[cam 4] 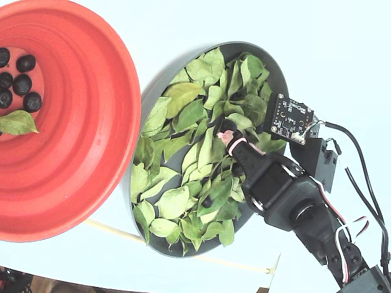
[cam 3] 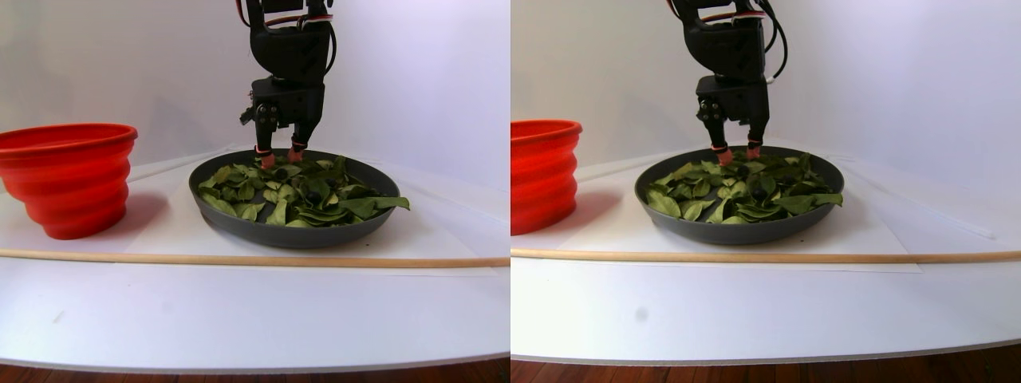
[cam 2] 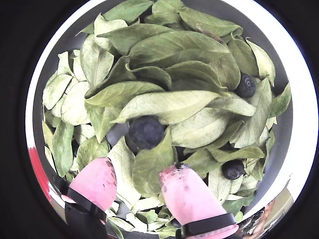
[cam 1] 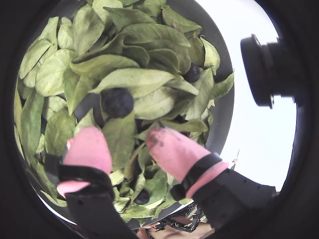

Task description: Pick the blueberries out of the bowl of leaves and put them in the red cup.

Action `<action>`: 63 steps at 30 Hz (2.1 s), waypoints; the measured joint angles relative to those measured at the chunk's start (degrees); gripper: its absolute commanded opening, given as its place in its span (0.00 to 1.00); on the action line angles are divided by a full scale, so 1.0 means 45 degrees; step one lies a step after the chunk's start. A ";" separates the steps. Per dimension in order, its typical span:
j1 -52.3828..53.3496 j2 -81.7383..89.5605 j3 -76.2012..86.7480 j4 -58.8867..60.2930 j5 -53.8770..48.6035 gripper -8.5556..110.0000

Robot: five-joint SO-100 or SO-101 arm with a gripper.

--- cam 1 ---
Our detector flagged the pink padded gripper finger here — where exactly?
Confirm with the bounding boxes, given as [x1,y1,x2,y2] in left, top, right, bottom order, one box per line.
[145,126,278,232]
[44,125,139,239]

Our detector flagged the pale green leaf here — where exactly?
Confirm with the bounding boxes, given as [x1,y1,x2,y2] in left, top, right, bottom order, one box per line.
[211,72,235,100]

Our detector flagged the person in black patterned clothes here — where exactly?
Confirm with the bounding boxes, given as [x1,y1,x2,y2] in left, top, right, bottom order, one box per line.
[139,203,215,239]

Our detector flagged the dark grey round bowl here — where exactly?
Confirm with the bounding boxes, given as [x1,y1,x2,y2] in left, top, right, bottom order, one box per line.
[13,0,235,231]

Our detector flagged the heap of green leaves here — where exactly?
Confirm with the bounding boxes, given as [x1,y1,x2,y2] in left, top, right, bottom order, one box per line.
[13,0,235,222]

